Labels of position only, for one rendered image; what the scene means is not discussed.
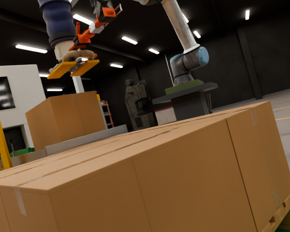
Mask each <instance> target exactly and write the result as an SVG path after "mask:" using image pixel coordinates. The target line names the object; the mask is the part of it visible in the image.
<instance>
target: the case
mask: <svg viewBox="0 0 290 232"><path fill-rule="evenodd" d="M25 115H26V119H27V123H28V126H29V130H30V134H31V138H32V141H33V145H34V148H35V151H39V150H43V149H44V147H45V146H49V145H53V144H56V143H60V142H63V141H67V140H70V139H75V138H78V137H81V136H85V135H88V134H92V133H96V132H99V131H103V130H106V128H105V124H104V120H103V117H102V113H101V109H100V106H99V102H98V98H97V95H96V91H90V92H83V93H74V94H67V95H61V96H54V97H49V98H47V99H46V100H44V101H43V102H41V103H40V104H38V105H37V106H35V107H34V108H32V109H31V110H29V111H28V112H26V113H25Z"/></svg>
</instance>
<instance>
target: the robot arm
mask: <svg viewBox="0 0 290 232"><path fill-rule="evenodd" d="M134 1H138V2H140V3H141V4H142V5H153V4H155V3H157V2H159V1H160V2H161V3H162V5H163V7H164V9H165V11H166V13H167V16H168V18H169V20H170V22H171V24H172V26H173V28H174V30H175V32H176V34H177V36H178V38H179V40H180V42H181V44H182V46H183V48H184V53H182V54H178V55H176V56H174V57H172V58H171V59H170V65H171V68H172V72H173V75H174V86H177V85H180V84H183V83H187V82H190V81H193V80H194V79H193V77H192V76H191V73H190V71H192V70H195V69H198V68H200V67H203V66H205V65H206V64H207V63H208V62H209V54H208V51H207V50H206V48H205V47H201V46H200V45H199V44H197V43H196V41H195V39H194V37H193V35H192V33H191V31H190V29H189V26H188V24H187V22H186V20H185V18H184V16H183V14H182V12H181V9H180V7H179V5H178V3H177V1H176V0H134ZM90 2H91V6H92V7H93V8H95V10H94V12H93V14H97V16H98V18H99V17H100V8H102V7H104V4H105V3H106V4H105V7H106V8H113V5H112V2H111V0H90Z"/></svg>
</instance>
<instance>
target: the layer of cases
mask: <svg viewBox="0 0 290 232"><path fill-rule="evenodd" d="M289 195H290V170H289V166H288V163H287V160H286V156H285V153H284V149H283V145H282V142H281V138H280V135H279V132H278V127H277V124H276V121H275V117H274V114H273V110H272V106H271V103H270V101H265V102H260V103H256V104H251V105H247V106H243V107H238V108H234V109H230V110H225V111H220V112H216V113H212V114H208V115H204V116H198V117H194V118H190V119H186V120H182V121H178V122H172V123H168V124H164V125H160V126H155V127H151V128H146V129H142V130H138V131H133V132H129V133H124V134H120V135H116V136H113V137H110V138H106V139H103V140H100V141H96V142H93V143H90V144H87V145H83V146H80V147H77V148H74V149H71V150H68V151H64V152H61V153H58V154H55V155H51V156H48V157H45V158H41V159H38V160H35V161H32V162H28V163H25V164H22V165H19V166H15V167H13V168H9V169H6V170H2V171H0V232H261V231H262V230H263V228H264V227H265V226H266V224H267V223H268V222H269V221H270V219H271V218H272V217H273V215H274V214H275V213H276V212H277V210H278V209H279V208H280V206H281V205H282V204H283V202H284V201H285V200H286V198H287V197H288V196H289Z"/></svg>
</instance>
